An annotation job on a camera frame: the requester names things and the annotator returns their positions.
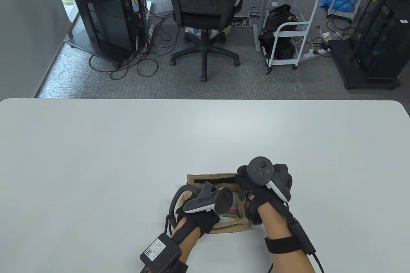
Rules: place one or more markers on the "person's right hand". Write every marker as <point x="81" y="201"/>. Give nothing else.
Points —
<point x="256" y="196"/>

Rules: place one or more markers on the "person's left hand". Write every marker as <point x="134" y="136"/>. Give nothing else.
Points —
<point x="201" y="220"/>

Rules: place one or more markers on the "pink capped twist pen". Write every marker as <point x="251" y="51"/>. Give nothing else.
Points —
<point x="231" y="212"/>

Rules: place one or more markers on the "teal capped twist pen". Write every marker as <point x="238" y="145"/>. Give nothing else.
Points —
<point x="233" y="216"/>

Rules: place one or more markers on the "yellow capped twist pen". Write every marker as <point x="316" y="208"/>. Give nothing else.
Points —
<point x="234" y="219"/>

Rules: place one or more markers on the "beige fabric pen pouch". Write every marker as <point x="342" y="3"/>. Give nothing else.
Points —
<point x="208" y="178"/>

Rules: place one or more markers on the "person's right forearm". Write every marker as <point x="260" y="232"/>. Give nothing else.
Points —
<point x="278" y="225"/>

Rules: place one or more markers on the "person's left forearm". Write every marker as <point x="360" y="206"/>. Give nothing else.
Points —
<point x="185" y="241"/>

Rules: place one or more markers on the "dark grey left hand controller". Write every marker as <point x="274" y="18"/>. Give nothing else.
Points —
<point x="221" y="202"/>

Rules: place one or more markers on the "dark grey hand controller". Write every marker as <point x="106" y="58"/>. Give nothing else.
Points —
<point x="221" y="202"/>
<point x="261" y="170"/>

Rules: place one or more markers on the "dark grey right hand controller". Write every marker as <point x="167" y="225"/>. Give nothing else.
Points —
<point x="261" y="170"/>

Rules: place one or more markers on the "black labelled sensor box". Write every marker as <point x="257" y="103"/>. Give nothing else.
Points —
<point x="302" y="236"/>
<point x="160" y="250"/>

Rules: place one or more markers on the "white power strip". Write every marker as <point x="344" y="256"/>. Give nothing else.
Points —
<point x="309" y="54"/>
<point x="240" y="24"/>

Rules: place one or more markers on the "black wheeled platform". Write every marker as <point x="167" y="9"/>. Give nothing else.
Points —
<point x="349" y="68"/>

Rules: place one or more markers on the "white metal trolley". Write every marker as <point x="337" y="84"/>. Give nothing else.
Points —
<point x="306" y="26"/>

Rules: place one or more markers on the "black backpack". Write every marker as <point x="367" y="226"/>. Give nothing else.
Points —
<point x="280" y="20"/>

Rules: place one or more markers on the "black equipment case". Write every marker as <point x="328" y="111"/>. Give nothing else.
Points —
<point x="384" y="29"/>

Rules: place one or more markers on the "blue plastic bag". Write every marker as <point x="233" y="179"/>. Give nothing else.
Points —
<point x="338" y="1"/>

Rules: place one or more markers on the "black computer tower cart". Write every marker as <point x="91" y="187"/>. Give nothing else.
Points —
<point x="109" y="20"/>

